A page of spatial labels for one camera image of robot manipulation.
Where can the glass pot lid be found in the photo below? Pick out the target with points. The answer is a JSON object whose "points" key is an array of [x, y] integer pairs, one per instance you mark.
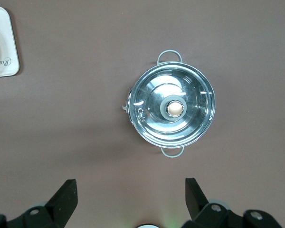
{"points": [[156, 123]]}

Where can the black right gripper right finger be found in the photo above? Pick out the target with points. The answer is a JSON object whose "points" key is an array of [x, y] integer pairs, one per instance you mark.
{"points": [[197, 202]]}

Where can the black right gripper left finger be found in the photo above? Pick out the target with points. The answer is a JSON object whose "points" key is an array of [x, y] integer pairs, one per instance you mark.
{"points": [[59, 204]]}

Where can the brown table mat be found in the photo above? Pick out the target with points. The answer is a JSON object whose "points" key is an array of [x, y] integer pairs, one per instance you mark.
{"points": [[73, 118]]}

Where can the cream rabbit print tray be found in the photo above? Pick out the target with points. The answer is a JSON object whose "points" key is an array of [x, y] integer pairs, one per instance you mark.
{"points": [[8, 35]]}

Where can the steel electric pot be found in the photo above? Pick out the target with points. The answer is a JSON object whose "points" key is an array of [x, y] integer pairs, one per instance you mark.
{"points": [[172, 156]]}

